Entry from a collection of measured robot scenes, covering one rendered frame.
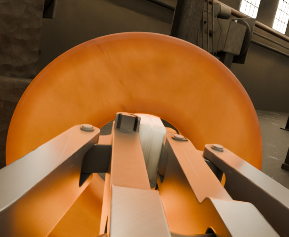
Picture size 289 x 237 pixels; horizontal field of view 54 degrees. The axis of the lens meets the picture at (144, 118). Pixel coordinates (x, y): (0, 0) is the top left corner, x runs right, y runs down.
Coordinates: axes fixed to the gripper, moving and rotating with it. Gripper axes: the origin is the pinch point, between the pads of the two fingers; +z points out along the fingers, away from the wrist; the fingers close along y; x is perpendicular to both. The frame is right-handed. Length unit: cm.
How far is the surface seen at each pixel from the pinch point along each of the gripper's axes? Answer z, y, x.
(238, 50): 748, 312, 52
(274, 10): 1207, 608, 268
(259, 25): 1019, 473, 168
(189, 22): 403, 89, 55
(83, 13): 706, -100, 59
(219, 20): 756, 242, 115
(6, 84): 28.9, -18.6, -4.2
